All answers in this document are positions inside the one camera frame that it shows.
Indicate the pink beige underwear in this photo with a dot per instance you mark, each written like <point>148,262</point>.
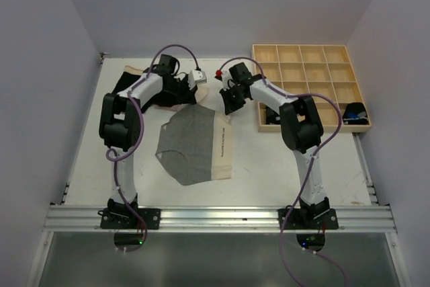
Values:
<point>200,95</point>

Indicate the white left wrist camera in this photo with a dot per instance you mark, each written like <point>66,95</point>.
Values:
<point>196,77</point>

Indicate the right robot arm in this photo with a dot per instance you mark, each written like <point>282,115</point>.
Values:
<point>301,129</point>

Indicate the black underwear tan waistband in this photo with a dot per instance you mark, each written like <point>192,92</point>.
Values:
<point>146,88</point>

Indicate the dark rolled underwear in tray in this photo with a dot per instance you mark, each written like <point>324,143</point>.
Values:
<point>271,117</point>

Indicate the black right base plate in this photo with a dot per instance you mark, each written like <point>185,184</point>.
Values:
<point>298,221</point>

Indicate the wooden compartment tray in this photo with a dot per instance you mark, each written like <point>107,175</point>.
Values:
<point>318,68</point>

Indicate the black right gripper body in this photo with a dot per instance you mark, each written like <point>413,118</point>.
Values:
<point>233,98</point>

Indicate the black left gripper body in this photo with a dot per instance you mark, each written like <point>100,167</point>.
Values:
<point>181,89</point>

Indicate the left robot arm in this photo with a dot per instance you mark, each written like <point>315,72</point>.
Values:
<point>121,125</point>

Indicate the black blue rolled underwear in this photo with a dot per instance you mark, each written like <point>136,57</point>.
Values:
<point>355,114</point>

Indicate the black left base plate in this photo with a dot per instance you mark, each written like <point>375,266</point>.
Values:
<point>127,220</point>

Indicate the aluminium front rail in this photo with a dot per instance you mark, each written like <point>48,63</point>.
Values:
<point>351,219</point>

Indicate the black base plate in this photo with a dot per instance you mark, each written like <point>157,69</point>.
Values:
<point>127,220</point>
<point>298,221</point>

